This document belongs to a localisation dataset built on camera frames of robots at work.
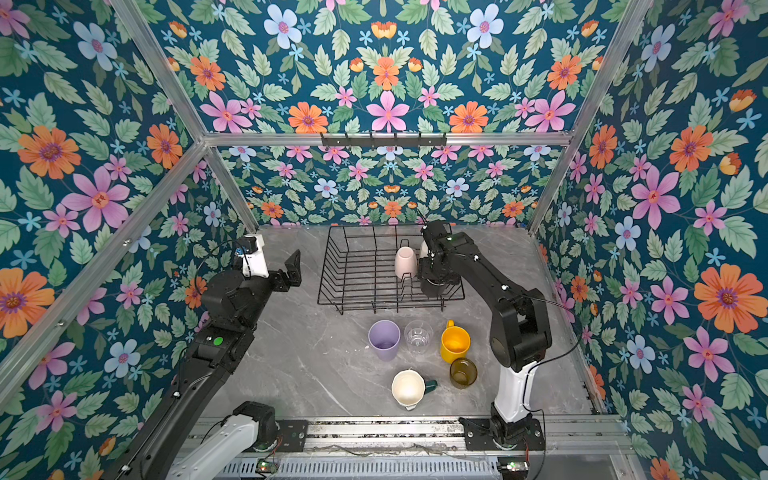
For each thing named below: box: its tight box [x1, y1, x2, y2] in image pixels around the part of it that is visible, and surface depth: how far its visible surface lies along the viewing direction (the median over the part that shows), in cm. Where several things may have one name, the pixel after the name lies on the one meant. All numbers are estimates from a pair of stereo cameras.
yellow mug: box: [440, 319, 471, 364], surface depth 84 cm
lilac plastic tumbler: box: [368, 319, 401, 362], surface depth 82 cm
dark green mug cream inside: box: [391, 367, 438, 411], surface depth 75 cm
